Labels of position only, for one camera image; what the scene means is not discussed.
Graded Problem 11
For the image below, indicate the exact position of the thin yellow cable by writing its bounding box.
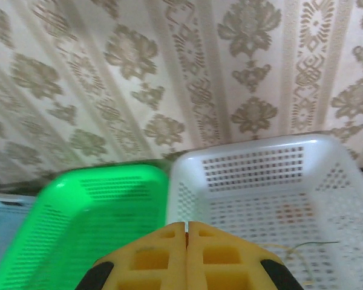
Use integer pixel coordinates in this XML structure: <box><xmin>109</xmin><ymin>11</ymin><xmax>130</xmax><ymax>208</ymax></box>
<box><xmin>257</xmin><ymin>243</ymin><xmax>317</xmax><ymax>286</ymax></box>

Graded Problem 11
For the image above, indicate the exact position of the blue plastic basket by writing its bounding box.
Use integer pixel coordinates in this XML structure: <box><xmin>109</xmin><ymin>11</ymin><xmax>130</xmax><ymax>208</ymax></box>
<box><xmin>0</xmin><ymin>193</ymin><xmax>37</xmax><ymax>290</ymax></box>

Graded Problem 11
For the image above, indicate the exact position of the white plastic basket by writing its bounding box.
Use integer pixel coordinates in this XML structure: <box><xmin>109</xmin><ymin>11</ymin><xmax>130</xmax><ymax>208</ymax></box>
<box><xmin>166</xmin><ymin>134</ymin><xmax>363</xmax><ymax>290</ymax></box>

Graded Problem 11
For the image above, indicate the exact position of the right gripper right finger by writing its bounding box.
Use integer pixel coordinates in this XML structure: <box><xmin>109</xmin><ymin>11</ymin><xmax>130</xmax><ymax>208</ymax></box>
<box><xmin>186</xmin><ymin>222</ymin><xmax>303</xmax><ymax>290</ymax></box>

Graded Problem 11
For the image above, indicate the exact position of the green plastic basket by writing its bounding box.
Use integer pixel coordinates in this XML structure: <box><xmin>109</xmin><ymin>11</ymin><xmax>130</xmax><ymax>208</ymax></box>
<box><xmin>0</xmin><ymin>164</ymin><xmax>170</xmax><ymax>290</ymax></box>

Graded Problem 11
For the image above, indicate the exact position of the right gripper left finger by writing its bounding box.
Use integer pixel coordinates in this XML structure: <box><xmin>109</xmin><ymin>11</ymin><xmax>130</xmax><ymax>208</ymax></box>
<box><xmin>75</xmin><ymin>222</ymin><xmax>188</xmax><ymax>290</ymax></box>

